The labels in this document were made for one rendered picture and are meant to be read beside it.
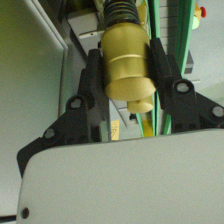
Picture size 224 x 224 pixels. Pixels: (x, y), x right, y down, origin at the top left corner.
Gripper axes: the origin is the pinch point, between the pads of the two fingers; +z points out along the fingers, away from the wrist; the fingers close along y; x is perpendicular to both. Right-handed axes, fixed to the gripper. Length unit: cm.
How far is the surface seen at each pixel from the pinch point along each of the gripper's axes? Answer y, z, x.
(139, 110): -0.3, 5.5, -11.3
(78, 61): -16.4, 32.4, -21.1
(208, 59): 35, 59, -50
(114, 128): -69, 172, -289
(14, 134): -12.5, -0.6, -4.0
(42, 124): -12.6, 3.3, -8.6
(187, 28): 12.5, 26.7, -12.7
